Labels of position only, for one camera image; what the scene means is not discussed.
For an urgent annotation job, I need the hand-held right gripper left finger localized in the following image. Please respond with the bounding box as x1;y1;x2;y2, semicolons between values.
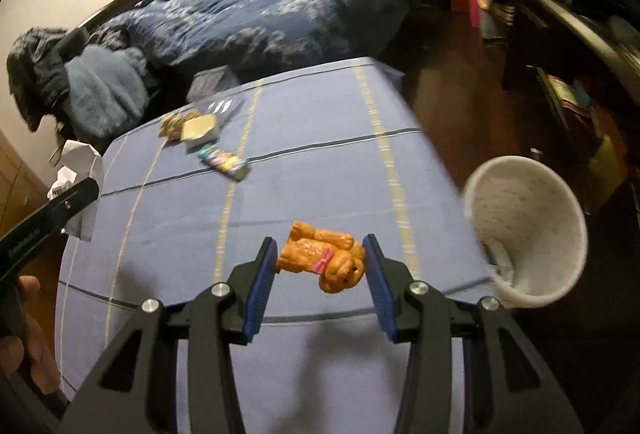
57;236;279;434

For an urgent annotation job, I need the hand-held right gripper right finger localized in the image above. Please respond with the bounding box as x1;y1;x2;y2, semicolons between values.
362;234;586;434

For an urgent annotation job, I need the orange toy dog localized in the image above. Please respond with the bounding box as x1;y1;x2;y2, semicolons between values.
275;220;367;295

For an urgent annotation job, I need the white speckled waste bin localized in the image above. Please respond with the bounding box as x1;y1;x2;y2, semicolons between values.
462;155;589;310

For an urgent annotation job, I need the person's left hand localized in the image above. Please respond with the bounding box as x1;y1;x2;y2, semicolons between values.
0;275;62;396

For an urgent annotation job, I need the wooden wardrobe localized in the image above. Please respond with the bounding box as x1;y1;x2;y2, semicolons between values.
0;129;51;240

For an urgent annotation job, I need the white crumpled paper bag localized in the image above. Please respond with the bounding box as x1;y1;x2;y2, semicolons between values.
47;139;106;242

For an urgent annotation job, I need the colourful candy packet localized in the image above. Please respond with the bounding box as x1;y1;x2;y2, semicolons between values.
197;143;250;181

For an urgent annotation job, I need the light blue fleece blanket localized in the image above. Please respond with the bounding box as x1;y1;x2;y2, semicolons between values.
62;45;151;154

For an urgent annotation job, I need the dark puffer jacket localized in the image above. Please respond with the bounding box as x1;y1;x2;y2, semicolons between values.
32;29;91;115

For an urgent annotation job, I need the crumpled brown paper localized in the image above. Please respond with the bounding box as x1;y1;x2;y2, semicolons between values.
159;111;201;142

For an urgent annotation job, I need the grey patterned garment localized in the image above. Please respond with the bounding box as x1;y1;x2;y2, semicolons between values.
6;28;68;132

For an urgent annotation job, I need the small cream box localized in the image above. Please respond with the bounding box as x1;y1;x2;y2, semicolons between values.
181;115;221;150

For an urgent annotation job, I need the bed with blue duvet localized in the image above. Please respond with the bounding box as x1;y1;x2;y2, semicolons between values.
92;0;423;82

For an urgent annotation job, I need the dark wooden cabinet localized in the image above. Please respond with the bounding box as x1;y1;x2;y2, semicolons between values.
501;0;640;220

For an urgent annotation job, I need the pink plastic container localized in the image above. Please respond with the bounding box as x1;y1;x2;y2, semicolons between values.
467;0;485;31

